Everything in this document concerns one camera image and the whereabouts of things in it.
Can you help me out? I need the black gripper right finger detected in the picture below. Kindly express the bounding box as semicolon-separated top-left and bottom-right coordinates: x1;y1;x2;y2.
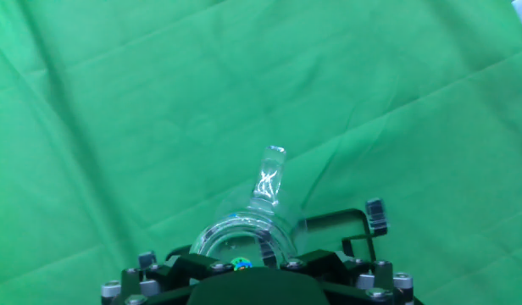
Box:
280;249;414;305

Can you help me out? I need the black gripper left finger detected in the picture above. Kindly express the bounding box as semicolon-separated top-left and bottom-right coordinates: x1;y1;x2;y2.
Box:
100;249;235;305

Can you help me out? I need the clear glass cup with handle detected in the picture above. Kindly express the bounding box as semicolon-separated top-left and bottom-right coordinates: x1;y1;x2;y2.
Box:
188;145;304;270

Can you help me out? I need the green cloth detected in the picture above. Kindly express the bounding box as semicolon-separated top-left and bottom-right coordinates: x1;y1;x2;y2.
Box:
0;0;522;305

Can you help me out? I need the black wire cup rack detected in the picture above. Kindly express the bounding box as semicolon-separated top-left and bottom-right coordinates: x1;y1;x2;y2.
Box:
294;197;390;263

